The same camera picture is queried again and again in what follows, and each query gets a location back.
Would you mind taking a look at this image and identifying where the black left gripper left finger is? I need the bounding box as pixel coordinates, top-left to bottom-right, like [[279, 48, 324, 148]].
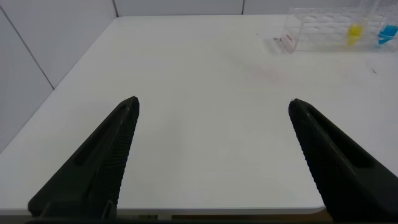
[[27, 95, 140, 219]]

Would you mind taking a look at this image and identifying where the clear acrylic test tube rack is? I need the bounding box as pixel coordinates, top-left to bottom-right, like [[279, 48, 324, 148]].
[[281, 6, 398, 54]]

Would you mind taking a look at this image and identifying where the test tube with blue pigment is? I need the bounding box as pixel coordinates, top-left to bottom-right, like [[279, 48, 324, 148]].
[[377, 0, 398, 45]]

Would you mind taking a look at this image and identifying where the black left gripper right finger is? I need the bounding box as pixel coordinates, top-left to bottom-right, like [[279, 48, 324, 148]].
[[288, 98, 398, 223]]

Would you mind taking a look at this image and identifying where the test tube with yellow pigment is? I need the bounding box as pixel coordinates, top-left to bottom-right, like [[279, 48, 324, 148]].
[[346, 0, 380, 47]]

